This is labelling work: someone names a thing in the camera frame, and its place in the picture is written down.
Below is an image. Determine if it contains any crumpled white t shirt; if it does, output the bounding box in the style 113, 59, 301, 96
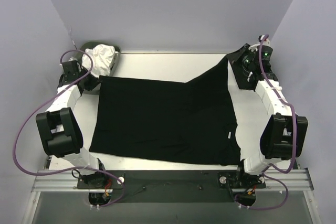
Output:
85, 44, 119, 78

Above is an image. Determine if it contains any grey plastic tray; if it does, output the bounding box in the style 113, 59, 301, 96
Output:
80, 41, 121, 94

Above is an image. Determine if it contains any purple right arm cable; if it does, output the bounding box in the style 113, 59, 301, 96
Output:
235, 34, 300, 210

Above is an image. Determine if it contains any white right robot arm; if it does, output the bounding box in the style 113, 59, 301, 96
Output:
226, 42, 308, 175

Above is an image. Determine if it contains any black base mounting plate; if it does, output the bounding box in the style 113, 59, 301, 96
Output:
77, 170, 266, 205

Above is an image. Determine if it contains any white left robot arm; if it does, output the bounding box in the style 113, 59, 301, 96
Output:
36, 60, 108, 188

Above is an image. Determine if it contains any black t shirt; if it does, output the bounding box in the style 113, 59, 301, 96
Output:
226, 50, 275, 90
89, 58, 240, 166

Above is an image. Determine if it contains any folded black t shirt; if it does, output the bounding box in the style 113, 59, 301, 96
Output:
226, 50, 275, 90

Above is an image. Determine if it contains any aluminium front rail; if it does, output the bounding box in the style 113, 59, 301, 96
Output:
33, 169, 314, 191

